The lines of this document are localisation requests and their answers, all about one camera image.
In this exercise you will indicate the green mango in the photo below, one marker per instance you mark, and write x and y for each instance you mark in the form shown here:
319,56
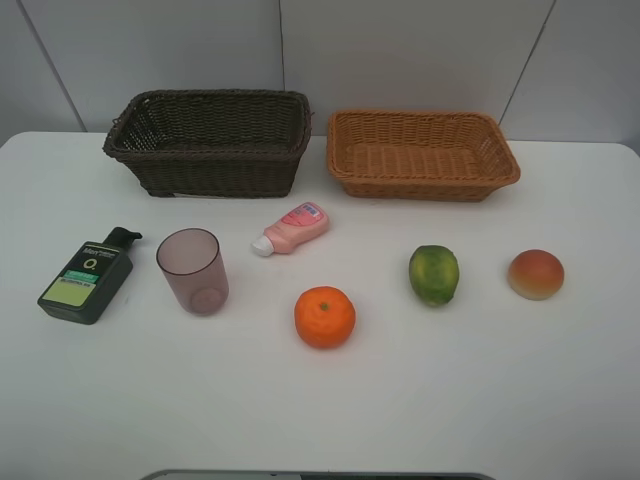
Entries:
434,274

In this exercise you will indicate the translucent pink plastic cup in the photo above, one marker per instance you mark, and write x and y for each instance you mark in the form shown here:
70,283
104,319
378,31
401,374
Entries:
192,264

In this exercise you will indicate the orange wicker basket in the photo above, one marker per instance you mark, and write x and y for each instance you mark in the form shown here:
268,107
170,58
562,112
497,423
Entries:
436,156

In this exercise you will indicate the red yellow peach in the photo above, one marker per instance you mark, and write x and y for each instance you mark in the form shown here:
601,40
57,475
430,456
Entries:
536,274

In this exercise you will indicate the dark brown wicker basket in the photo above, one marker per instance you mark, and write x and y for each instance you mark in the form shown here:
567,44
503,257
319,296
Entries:
229,143

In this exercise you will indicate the dark green pump bottle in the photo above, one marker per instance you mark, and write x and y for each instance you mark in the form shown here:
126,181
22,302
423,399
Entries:
83,289

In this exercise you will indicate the pink lotion bottle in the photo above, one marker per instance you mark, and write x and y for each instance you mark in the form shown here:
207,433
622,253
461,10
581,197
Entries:
304,223

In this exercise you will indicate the orange tangerine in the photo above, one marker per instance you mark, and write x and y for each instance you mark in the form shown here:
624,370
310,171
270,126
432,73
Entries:
324,317

